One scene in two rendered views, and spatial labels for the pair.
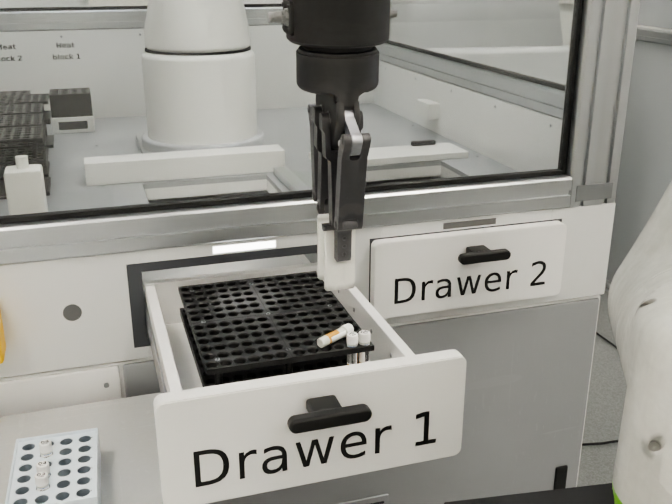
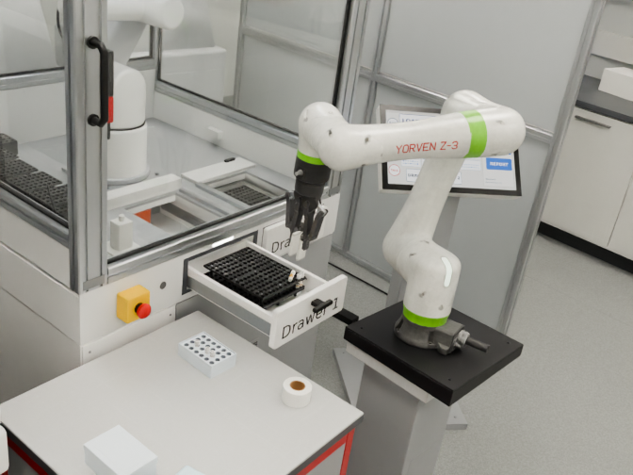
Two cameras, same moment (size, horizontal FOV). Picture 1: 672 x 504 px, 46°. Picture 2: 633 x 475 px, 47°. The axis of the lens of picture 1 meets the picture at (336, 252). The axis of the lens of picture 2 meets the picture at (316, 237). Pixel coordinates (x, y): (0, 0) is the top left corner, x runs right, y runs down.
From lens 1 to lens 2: 136 cm
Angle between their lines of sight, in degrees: 35
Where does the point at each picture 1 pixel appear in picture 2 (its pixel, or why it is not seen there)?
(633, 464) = (415, 300)
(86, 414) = (174, 329)
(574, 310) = (324, 240)
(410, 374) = (334, 286)
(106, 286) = (175, 270)
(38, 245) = (154, 258)
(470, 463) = not seen: hidden behind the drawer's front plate
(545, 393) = not seen: hidden behind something
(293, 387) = (308, 298)
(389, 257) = (271, 234)
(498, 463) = not seen: hidden behind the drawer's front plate
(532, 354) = (310, 262)
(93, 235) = (174, 250)
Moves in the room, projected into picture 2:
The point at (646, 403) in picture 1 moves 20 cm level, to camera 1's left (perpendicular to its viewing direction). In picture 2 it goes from (420, 283) to (359, 299)
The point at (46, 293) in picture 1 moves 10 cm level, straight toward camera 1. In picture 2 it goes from (155, 279) to (183, 294)
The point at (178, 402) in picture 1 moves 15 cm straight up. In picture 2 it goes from (283, 311) to (289, 257)
